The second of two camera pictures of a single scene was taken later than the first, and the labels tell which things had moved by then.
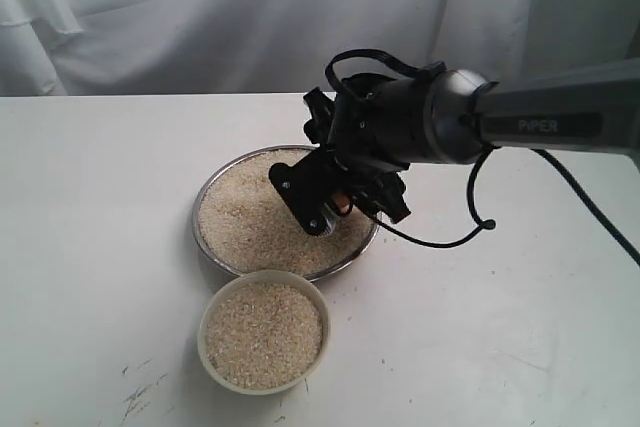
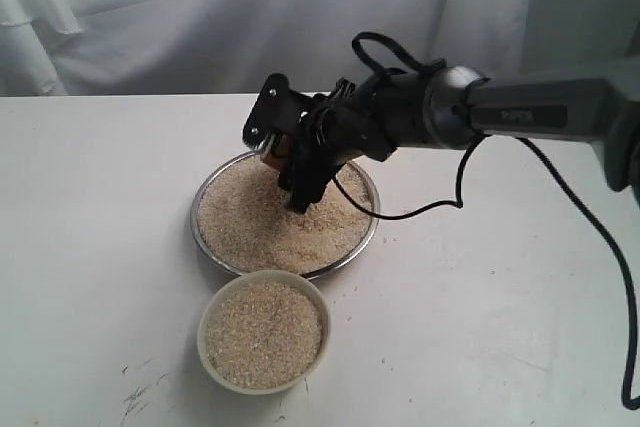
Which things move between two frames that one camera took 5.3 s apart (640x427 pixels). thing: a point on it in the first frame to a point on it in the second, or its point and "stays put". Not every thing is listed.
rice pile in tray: x=247 y=225 stays put
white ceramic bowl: x=263 y=331 stays put
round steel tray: x=244 y=222 stays put
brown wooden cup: x=343 y=202 to x=279 y=158
